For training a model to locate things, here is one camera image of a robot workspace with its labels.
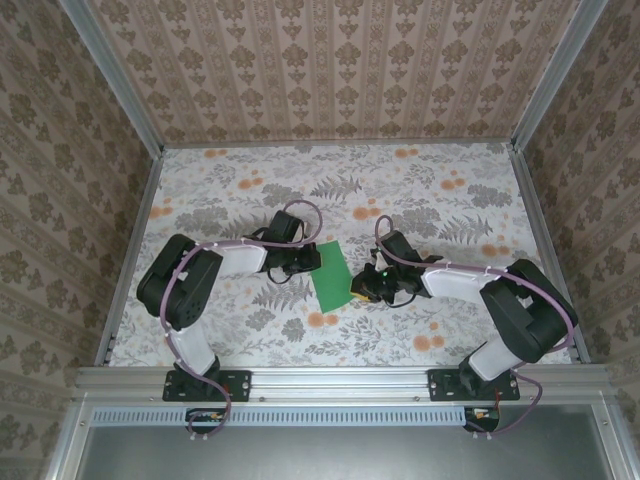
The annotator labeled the green paper sheet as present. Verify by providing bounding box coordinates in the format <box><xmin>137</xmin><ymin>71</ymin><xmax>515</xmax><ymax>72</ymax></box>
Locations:
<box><xmin>309</xmin><ymin>240</ymin><xmax>354</xmax><ymax>315</ymax></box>

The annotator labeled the floral table cover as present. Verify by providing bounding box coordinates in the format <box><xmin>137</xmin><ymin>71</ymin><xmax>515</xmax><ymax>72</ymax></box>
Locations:
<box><xmin>106</xmin><ymin>143</ymin><xmax>577</xmax><ymax>370</ymax></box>

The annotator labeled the black wiring connector box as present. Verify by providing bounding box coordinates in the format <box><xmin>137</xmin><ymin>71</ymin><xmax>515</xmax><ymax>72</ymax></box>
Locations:
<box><xmin>462</xmin><ymin>405</ymin><xmax>502</xmax><ymax>434</ymax></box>
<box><xmin>185</xmin><ymin>407</ymin><xmax>229</xmax><ymax>435</ymax></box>

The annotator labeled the grey metal panel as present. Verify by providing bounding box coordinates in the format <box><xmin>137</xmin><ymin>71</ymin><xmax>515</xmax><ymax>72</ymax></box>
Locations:
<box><xmin>74</xmin><ymin>424</ymin><xmax>617</xmax><ymax>480</ymax></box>

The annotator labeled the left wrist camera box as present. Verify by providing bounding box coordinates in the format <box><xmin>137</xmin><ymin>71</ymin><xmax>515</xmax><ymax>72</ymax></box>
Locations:
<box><xmin>269</xmin><ymin>210</ymin><xmax>307</xmax><ymax>245</ymax></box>

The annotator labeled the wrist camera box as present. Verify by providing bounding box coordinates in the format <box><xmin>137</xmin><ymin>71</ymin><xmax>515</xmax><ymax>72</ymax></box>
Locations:
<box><xmin>377</xmin><ymin>230</ymin><xmax>416</xmax><ymax>266</ymax></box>
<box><xmin>269</xmin><ymin>210</ymin><xmax>307</xmax><ymax>245</ymax></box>

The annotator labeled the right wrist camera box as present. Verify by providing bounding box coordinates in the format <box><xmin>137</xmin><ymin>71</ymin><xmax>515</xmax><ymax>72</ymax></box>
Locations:
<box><xmin>377</xmin><ymin>230</ymin><xmax>416</xmax><ymax>266</ymax></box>

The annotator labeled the wide aluminium mounting rail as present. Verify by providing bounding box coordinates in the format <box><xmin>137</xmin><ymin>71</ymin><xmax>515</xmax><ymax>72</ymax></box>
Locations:
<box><xmin>73</xmin><ymin>363</ymin><xmax>610</xmax><ymax>405</ymax></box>

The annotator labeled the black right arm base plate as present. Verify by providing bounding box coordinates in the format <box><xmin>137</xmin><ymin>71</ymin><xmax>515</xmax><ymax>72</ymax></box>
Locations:
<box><xmin>428</xmin><ymin>368</ymin><xmax>521</xmax><ymax>403</ymax></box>

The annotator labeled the thin aluminium table end rail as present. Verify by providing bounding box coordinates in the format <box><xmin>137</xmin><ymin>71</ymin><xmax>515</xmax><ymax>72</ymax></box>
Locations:
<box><xmin>160</xmin><ymin>140</ymin><xmax>514</xmax><ymax>150</ymax></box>

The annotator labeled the grey slotted cable duct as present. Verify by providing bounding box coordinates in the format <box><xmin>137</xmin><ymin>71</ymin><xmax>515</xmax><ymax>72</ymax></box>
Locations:
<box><xmin>91</xmin><ymin>404</ymin><xmax>471</xmax><ymax>427</ymax></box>

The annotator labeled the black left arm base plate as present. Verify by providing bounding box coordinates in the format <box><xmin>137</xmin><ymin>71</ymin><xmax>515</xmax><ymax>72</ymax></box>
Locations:
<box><xmin>162</xmin><ymin>368</ymin><xmax>252</xmax><ymax>404</ymax></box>

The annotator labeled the aluminium table side rail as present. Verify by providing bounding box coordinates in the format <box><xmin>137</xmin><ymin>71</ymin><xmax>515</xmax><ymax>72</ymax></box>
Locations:
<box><xmin>505</xmin><ymin>142</ymin><xmax>592</xmax><ymax>365</ymax></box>
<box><xmin>93</xmin><ymin>147</ymin><xmax>166</xmax><ymax>366</ymax></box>

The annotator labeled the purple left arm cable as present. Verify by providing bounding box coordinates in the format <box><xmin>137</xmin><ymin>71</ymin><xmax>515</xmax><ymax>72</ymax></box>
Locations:
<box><xmin>160</xmin><ymin>199</ymin><xmax>324</xmax><ymax>444</ymax></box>

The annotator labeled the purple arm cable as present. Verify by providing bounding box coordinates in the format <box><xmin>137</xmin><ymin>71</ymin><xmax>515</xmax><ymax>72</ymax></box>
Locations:
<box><xmin>374</xmin><ymin>214</ymin><xmax>576</xmax><ymax>439</ymax></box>
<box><xmin>160</xmin><ymin>199</ymin><xmax>324</xmax><ymax>444</ymax></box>

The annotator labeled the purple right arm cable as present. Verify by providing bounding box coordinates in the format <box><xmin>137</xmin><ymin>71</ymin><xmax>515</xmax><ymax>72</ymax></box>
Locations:
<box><xmin>374</xmin><ymin>214</ymin><xmax>576</xmax><ymax>439</ymax></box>

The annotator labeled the aluminium corner post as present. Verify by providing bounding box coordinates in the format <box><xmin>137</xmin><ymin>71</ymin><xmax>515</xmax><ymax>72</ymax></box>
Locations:
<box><xmin>58</xmin><ymin>0</ymin><xmax>166</xmax><ymax>157</ymax></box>
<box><xmin>509</xmin><ymin>0</ymin><xmax>610</xmax><ymax>151</ymax></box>

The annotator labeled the aluminium panel frame rail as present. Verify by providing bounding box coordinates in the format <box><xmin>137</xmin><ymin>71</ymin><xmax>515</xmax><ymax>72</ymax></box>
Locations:
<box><xmin>43</xmin><ymin>399</ymin><xmax>96</xmax><ymax>480</ymax></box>
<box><xmin>592</xmin><ymin>402</ymin><xmax>632</xmax><ymax>480</ymax></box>

